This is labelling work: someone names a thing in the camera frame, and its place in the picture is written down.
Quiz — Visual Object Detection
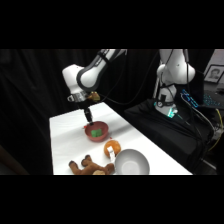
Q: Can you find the orange plush toy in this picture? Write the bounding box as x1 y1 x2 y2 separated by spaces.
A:
103 137 122 164

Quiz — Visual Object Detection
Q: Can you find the blue backlit keyboard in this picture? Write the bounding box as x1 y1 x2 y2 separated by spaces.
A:
202 91 224 110

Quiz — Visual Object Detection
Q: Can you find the yellow cable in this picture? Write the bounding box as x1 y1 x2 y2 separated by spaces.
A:
208 108 224 152

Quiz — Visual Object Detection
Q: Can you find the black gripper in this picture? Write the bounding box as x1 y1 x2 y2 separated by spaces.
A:
77 99 95 127

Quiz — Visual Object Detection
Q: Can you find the green base light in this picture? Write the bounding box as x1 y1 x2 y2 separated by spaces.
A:
166 107 180 120

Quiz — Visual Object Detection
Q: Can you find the brown plush teddy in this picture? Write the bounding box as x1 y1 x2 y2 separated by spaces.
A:
68 154 116 176

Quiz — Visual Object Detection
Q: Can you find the blue lit device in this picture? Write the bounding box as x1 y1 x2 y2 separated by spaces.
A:
180 88 200 111

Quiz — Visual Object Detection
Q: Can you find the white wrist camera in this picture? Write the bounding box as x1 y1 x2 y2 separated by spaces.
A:
66 94 79 103

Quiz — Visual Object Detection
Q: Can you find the black draped robot stand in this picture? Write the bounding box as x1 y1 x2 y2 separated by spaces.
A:
123 97 216 176

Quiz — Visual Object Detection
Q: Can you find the black curtain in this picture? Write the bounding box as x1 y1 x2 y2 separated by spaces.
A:
0 49 165 176

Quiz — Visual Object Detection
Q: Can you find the framed portrait picture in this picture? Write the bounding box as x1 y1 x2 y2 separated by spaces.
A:
203 64 224 84

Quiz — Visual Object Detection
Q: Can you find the grey metal bowl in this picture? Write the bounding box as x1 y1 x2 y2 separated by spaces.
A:
114 148 151 176

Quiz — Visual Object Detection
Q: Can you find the green triangle block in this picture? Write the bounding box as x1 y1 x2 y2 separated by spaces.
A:
91 128 104 138

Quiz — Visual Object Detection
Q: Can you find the pink bowl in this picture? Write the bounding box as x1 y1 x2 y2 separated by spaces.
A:
82 120 110 143

